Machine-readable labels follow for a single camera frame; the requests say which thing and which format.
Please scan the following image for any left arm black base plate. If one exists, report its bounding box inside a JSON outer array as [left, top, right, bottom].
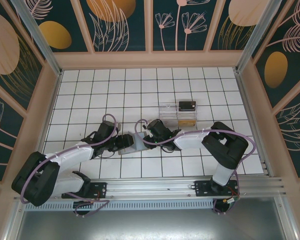
[[61, 182, 108, 200]]

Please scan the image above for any black card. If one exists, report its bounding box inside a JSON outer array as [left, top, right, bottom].
[[178, 100, 197, 112]]

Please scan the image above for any slotted grey cable duct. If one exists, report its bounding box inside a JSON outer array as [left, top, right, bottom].
[[23, 201, 215, 211]]

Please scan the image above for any tan wooden block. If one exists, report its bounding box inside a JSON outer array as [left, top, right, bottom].
[[177, 120, 197, 128]]

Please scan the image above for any aluminium corner post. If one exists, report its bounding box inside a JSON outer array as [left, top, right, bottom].
[[9, 0, 64, 77], [234, 0, 291, 75]]

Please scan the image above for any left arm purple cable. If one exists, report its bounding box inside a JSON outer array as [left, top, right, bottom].
[[19, 113, 121, 218]]

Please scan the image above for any grey metal sheet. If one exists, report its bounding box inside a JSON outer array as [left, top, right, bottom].
[[4, 197, 298, 240]]

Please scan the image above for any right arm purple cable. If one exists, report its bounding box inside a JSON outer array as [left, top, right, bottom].
[[134, 118, 256, 216]]

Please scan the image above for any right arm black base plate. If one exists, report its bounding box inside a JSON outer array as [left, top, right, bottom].
[[194, 179, 241, 198]]

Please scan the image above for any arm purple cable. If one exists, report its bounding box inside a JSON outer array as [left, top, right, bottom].
[[134, 118, 256, 216], [19, 113, 121, 218]]

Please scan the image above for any right aluminium corner post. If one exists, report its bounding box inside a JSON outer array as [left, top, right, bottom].
[[234, 0, 291, 75]]

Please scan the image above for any aluminium side rail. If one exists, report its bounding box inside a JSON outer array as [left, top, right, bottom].
[[234, 69, 275, 177], [36, 69, 64, 154]]

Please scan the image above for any clear acrylic card organizer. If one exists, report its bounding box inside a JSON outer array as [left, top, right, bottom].
[[157, 102, 200, 130]]

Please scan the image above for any aluminium front rail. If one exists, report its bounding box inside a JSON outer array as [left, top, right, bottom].
[[13, 176, 288, 202]]

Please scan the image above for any left aluminium corner post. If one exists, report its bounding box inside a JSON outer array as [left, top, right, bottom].
[[9, 0, 64, 77]]

